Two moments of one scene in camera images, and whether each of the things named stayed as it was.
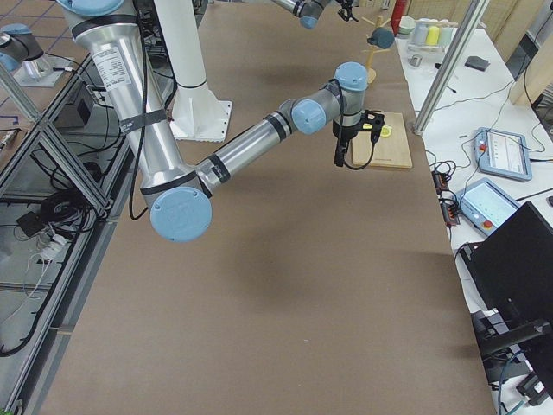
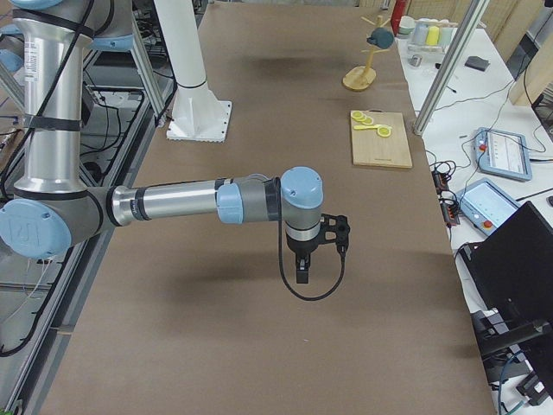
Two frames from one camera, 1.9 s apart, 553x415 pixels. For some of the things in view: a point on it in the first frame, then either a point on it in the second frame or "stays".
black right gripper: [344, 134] to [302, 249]
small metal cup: [416, 60] stays
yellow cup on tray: [432, 38] stays
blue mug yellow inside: [382, 37] stays
